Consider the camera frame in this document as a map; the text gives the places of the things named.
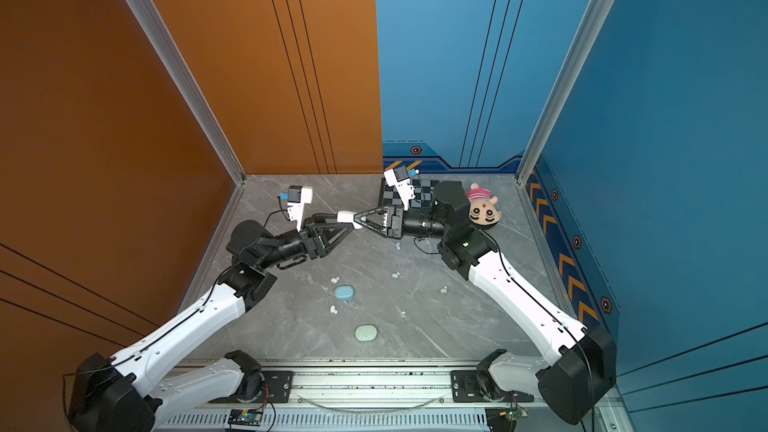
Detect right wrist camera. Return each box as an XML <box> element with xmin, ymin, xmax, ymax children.
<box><xmin>383</xmin><ymin>166</ymin><xmax>420</xmax><ymax>211</ymax></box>

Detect left green circuit board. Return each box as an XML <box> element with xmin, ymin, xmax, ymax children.
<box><xmin>227</xmin><ymin>409</ymin><xmax>264</xmax><ymax>428</ymax></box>

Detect green earbud charging case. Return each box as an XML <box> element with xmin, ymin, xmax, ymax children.
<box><xmin>354</xmin><ymin>324</ymin><xmax>378</xmax><ymax>343</ymax></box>

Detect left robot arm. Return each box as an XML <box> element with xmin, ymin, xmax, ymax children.
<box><xmin>64</xmin><ymin>212</ymin><xmax>359</xmax><ymax>431</ymax></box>

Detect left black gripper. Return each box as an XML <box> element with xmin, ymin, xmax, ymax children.
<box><xmin>258</xmin><ymin>215</ymin><xmax>350</xmax><ymax>275</ymax></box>

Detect white earbud charging case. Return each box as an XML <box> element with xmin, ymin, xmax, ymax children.
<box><xmin>336</xmin><ymin>211</ymin><xmax>363</xmax><ymax>230</ymax></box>

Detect right green circuit board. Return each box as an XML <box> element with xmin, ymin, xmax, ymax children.
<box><xmin>500</xmin><ymin>405</ymin><xmax>529</xmax><ymax>422</ymax></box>

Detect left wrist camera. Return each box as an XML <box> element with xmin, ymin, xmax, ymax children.
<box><xmin>278</xmin><ymin>185</ymin><xmax>314</xmax><ymax>231</ymax></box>

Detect white cable on rail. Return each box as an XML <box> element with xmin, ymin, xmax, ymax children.
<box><xmin>296</xmin><ymin>395</ymin><xmax>445</xmax><ymax>414</ymax></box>

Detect blue earbud charging case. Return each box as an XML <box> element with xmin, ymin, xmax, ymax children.
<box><xmin>334</xmin><ymin>285</ymin><xmax>355</xmax><ymax>302</ymax></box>

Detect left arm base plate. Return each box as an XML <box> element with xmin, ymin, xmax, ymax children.
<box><xmin>211</xmin><ymin>370</ymin><xmax>294</xmax><ymax>404</ymax></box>

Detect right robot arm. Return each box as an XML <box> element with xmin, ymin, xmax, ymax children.
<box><xmin>337</xmin><ymin>181</ymin><xmax>617</xmax><ymax>425</ymax></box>

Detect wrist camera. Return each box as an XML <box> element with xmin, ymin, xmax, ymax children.
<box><xmin>383</xmin><ymin>166</ymin><xmax>420</xmax><ymax>211</ymax></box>
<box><xmin>278</xmin><ymin>185</ymin><xmax>314</xmax><ymax>231</ymax></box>

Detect pink plush doll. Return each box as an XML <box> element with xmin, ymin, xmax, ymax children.
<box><xmin>466</xmin><ymin>183</ymin><xmax>502</xmax><ymax>228</ymax></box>

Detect green circuit board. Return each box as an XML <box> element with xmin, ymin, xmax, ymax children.
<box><xmin>227</xmin><ymin>409</ymin><xmax>264</xmax><ymax>428</ymax></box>
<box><xmin>500</xmin><ymin>405</ymin><xmax>529</xmax><ymax>422</ymax></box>

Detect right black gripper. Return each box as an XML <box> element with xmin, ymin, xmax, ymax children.
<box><xmin>357</xmin><ymin>205</ymin><xmax>453</xmax><ymax>244</ymax></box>

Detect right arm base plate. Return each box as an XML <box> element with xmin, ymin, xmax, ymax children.
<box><xmin>450</xmin><ymin>370</ymin><xmax>534</xmax><ymax>403</ymax></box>

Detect black grey checkerboard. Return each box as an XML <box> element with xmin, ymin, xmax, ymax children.
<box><xmin>378</xmin><ymin>178</ymin><xmax>439</xmax><ymax>208</ymax></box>

